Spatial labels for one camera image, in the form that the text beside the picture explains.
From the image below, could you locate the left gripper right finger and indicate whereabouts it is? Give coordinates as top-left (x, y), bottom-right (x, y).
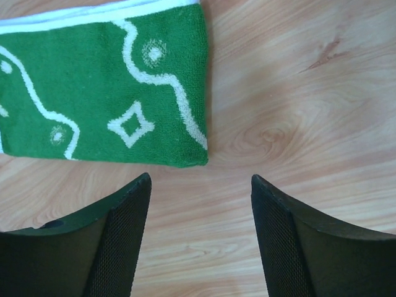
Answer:
top-left (251, 174), bottom-right (395, 296)

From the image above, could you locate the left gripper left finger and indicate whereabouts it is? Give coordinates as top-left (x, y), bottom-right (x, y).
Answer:
top-left (1, 173), bottom-right (152, 296)

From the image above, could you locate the green patterned towel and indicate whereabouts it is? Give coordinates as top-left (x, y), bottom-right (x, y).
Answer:
top-left (1, 1), bottom-right (208, 168)

